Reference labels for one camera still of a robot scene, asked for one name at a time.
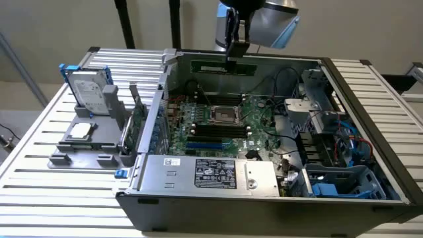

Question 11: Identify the red wire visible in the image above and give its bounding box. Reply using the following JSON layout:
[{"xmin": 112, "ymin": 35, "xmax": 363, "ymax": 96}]
[{"xmin": 357, "ymin": 138, "xmax": 373, "ymax": 159}]

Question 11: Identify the black wire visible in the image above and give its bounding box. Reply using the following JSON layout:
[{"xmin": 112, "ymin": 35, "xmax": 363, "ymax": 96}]
[{"xmin": 272, "ymin": 66, "xmax": 301, "ymax": 100}]

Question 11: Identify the blue plastic disk bay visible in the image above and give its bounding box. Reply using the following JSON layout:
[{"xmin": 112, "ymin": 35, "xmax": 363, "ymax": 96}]
[{"xmin": 301, "ymin": 163, "xmax": 388, "ymax": 200}]

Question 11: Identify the metal CPU socket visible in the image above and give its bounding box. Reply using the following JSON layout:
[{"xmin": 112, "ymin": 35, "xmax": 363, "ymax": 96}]
[{"xmin": 208, "ymin": 105, "xmax": 240, "ymax": 124}]

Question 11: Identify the black open PC case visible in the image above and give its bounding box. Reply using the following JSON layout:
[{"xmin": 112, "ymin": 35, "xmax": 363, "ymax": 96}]
[{"xmin": 115, "ymin": 48, "xmax": 423, "ymax": 236}]

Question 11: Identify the blue expansion slot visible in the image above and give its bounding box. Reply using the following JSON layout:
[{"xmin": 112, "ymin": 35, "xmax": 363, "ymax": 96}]
[{"xmin": 185, "ymin": 142, "xmax": 223, "ymax": 150}]

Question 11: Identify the blue wire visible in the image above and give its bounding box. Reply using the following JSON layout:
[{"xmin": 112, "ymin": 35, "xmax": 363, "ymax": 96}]
[{"xmin": 333, "ymin": 119, "xmax": 359, "ymax": 142}]

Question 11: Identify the black upright pole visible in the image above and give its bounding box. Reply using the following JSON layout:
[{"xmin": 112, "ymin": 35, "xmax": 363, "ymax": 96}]
[
  {"xmin": 168, "ymin": 0, "xmax": 183, "ymax": 52},
  {"xmin": 113, "ymin": 0, "xmax": 137, "ymax": 50}
]

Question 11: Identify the silver power supply unit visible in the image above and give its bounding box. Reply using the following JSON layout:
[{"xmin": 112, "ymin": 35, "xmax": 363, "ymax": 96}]
[{"xmin": 137, "ymin": 155, "xmax": 281, "ymax": 198}]

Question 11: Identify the green RAM stick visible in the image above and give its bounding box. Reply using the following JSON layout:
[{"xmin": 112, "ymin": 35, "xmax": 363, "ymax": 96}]
[{"xmin": 191, "ymin": 59, "xmax": 259, "ymax": 77}]

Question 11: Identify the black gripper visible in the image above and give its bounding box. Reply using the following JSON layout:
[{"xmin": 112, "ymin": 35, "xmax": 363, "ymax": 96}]
[{"xmin": 225, "ymin": 40, "xmax": 251, "ymax": 63}]

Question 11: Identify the hard disk in blue caddy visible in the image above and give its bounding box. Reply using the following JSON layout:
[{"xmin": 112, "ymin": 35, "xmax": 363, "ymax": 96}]
[{"xmin": 59, "ymin": 63, "xmax": 113, "ymax": 116}]

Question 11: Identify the grey tripod leg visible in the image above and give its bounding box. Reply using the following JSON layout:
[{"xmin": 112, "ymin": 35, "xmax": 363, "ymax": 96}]
[{"xmin": 0, "ymin": 31, "xmax": 49, "ymax": 108}]

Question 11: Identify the green motherboard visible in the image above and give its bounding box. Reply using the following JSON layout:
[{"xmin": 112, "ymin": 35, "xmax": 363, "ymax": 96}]
[{"xmin": 164, "ymin": 93, "xmax": 281, "ymax": 159}]

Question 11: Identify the green graphics card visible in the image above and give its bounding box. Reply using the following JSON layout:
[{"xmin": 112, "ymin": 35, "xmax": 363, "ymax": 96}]
[{"xmin": 120, "ymin": 81, "xmax": 148, "ymax": 152}]

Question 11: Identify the black RAM slot bank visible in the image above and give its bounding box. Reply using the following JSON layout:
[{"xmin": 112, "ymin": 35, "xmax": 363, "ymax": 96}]
[
  {"xmin": 197, "ymin": 93, "xmax": 247, "ymax": 107},
  {"xmin": 189, "ymin": 123, "xmax": 251, "ymax": 139}
]

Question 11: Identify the silver CPU chip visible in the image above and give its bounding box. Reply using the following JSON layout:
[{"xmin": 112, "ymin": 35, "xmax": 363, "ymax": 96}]
[{"xmin": 71, "ymin": 123, "xmax": 93, "ymax": 138}]

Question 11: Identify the metal drive cage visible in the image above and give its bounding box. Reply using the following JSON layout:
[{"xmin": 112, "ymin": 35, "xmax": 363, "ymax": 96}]
[{"xmin": 283, "ymin": 69, "xmax": 348, "ymax": 134}]

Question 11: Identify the black expansion slot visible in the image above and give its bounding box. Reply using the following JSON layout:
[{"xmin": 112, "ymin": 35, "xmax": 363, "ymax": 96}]
[{"xmin": 187, "ymin": 135, "xmax": 223, "ymax": 143}]

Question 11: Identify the grey parts rack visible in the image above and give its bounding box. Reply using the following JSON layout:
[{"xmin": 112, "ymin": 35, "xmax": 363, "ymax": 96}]
[{"xmin": 47, "ymin": 85, "xmax": 140, "ymax": 170}]

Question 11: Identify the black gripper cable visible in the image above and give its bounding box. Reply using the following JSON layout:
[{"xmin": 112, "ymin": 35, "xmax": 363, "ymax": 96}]
[{"xmin": 225, "ymin": 7, "xmax": 240, "ymax": 50}]

